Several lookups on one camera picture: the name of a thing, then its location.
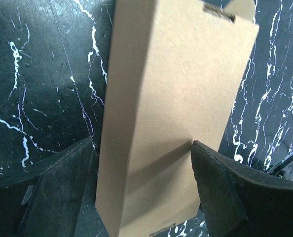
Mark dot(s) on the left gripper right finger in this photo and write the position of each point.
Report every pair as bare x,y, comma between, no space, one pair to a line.
239,201

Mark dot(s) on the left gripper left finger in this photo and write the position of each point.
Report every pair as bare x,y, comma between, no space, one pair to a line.
44,199

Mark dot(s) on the cardboard box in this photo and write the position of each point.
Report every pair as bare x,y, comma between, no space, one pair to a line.
174,71

